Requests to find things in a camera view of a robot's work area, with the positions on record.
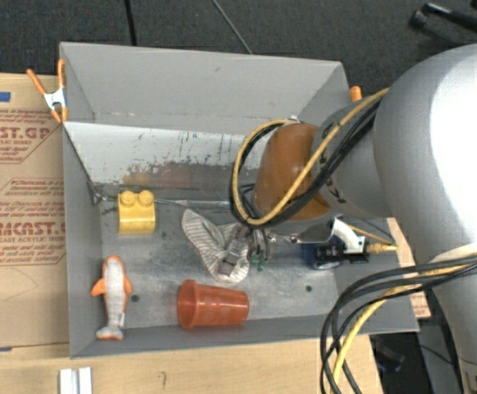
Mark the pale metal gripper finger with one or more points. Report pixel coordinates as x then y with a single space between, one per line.
235 252
226 268

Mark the white striped cloth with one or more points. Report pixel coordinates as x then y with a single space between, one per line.
205 240

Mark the orange plastic cup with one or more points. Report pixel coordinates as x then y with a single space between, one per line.
213 305

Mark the dark blue small block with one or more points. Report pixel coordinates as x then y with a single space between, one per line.
308 257

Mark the yellow toy brick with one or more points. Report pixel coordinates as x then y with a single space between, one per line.
136 216

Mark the orange and white toy fish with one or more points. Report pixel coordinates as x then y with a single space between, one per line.
115 290

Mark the grey metal bin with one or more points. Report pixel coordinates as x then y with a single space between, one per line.
172 88

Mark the brown cardboard board, red print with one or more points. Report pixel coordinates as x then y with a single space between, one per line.
20 285

